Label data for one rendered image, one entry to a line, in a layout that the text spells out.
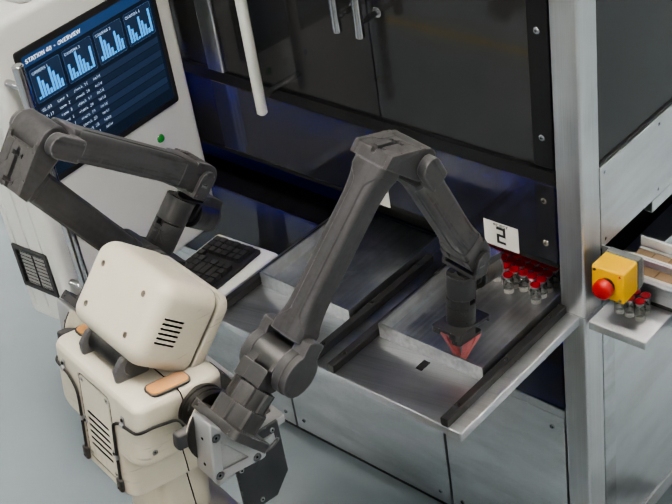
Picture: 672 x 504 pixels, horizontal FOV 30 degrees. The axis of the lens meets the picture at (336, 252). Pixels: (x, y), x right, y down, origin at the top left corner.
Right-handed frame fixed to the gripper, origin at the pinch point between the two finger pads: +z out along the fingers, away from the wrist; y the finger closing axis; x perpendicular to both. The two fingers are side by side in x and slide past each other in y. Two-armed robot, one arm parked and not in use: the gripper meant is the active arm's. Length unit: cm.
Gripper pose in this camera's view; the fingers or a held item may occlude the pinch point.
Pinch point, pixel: (460, 359)
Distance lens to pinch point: 246.4
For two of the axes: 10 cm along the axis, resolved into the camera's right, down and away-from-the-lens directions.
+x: -7.4, -3.0, 6.0
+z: 0.4, 8.7, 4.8
